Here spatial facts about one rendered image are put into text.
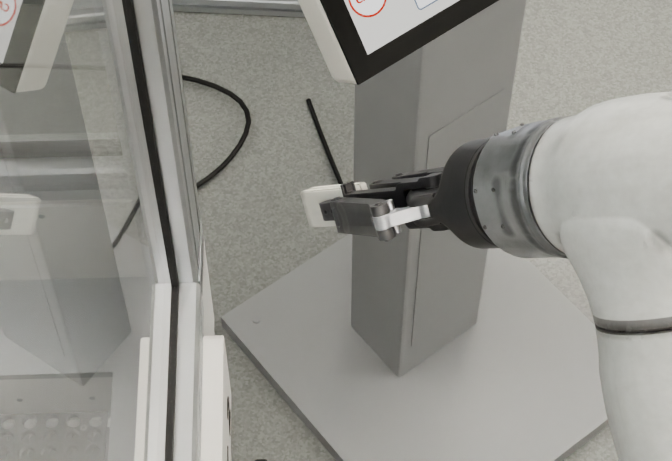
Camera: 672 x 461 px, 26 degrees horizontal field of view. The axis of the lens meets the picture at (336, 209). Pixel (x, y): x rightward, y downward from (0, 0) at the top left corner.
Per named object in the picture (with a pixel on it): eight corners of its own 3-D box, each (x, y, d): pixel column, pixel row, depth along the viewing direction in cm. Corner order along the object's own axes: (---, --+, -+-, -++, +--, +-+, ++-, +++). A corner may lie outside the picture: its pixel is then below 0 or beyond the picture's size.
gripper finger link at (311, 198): (369, 221, 111) (361, 224, 110) (316, 225, 116) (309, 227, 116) (359, 184, 110) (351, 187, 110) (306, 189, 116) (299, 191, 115)
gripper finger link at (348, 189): (461, 224, 102) (447, 230, 101) (362, 230, 110) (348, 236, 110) (447, 170, 101) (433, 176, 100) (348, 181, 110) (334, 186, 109)
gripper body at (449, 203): (546, 120, 99) (457, 132, 106) (456, 154, 94) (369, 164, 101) (573, 225, 100) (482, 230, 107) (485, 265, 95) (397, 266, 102)
